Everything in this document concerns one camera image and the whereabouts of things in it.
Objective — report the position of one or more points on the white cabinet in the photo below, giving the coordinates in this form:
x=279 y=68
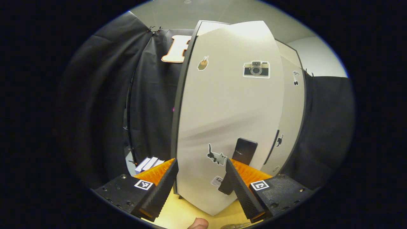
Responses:
x=174 y=133

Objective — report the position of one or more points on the white boxes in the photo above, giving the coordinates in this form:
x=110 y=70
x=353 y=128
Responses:
x=148 y=163

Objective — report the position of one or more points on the white cabinet door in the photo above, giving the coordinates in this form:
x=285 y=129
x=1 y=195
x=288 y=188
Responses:
x=222 y=105
x=292 y=111

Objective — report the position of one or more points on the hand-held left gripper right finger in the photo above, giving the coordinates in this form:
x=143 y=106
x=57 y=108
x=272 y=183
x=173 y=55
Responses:
x=243 y=190

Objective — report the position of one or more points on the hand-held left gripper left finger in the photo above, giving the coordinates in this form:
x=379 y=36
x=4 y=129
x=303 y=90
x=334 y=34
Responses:
x=162 y=190

